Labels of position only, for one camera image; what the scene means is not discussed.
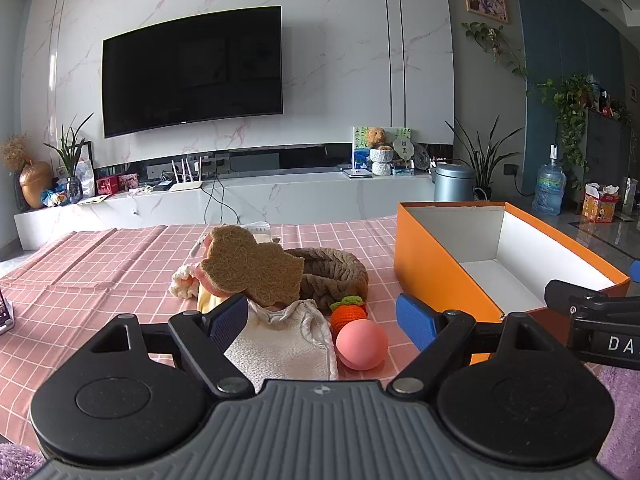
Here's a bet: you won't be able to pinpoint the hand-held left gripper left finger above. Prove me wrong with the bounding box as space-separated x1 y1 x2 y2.
85 296 256 397

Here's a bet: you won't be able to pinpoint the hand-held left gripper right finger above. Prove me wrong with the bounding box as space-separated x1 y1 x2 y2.
387 294 558 396

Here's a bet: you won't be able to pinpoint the yellow cloth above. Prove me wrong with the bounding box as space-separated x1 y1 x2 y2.
196 285 232 314

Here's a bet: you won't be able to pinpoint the pink ball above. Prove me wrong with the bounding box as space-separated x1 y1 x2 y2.
335 321 389 372

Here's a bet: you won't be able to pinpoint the white drawstring bag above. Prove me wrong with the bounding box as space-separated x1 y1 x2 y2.
223 300 341 394

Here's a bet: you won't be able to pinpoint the brown bear-shaped sponge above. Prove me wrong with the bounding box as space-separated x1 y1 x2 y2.
199 225 305 307

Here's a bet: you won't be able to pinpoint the orange cardboard box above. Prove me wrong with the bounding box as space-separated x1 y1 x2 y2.
393 201 632 366

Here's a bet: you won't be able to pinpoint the orange crochet fruit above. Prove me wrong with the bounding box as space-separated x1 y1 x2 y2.
329 296 369 334

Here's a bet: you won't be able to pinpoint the brown knitted headband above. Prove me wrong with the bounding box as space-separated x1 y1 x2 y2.
282 247 370 313

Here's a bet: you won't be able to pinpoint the blue water bottle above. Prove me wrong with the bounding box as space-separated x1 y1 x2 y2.
531 144 568 216

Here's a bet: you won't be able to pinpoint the grey cabinet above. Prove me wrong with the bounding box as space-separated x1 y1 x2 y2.
582 107 634 197

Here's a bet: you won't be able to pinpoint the grey metal trash can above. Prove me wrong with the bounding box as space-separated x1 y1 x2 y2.
432 161 477 204

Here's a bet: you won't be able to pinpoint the white router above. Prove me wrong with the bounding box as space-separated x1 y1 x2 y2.
169 157 205 192

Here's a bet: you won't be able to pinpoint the white marble television console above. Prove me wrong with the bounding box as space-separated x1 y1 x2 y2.
14 169 453 252

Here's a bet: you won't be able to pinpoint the long-leaf potted plant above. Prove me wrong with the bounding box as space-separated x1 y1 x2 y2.
445 115 524 201

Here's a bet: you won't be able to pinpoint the white round fan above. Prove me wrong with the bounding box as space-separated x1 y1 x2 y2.
392 140 416 169

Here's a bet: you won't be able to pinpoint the bushy green pothos plant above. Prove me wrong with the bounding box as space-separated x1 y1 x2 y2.
537 74 597 192

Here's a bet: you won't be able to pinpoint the blue and green painting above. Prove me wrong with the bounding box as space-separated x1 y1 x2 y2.
352 126 373 172

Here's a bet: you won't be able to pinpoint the red boxes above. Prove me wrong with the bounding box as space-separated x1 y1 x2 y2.
96 174 140 195

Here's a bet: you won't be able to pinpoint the brown teddy bear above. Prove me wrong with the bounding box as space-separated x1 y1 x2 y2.
364 127 394 152

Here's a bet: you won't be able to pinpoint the green plant in glass vase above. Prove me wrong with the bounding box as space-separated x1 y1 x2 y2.
44 112 96 205

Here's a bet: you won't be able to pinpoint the gold vase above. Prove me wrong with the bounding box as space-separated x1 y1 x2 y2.
19 160 54 210

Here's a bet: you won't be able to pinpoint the hanging vine plant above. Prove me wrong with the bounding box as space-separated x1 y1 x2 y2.
461 21 529 82

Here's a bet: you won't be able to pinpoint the dried flowers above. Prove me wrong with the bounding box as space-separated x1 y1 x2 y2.
0 132 34 174

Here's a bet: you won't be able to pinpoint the black cables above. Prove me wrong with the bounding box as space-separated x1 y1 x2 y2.
202 172 241 226

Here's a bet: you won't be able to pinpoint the black photo frame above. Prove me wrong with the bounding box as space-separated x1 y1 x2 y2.
55 141 96 199

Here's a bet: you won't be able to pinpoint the black wall television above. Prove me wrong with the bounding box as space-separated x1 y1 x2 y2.
101 6 284 139

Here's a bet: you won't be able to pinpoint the framed wall picture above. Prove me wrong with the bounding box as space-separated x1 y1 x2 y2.
462 0 510 25

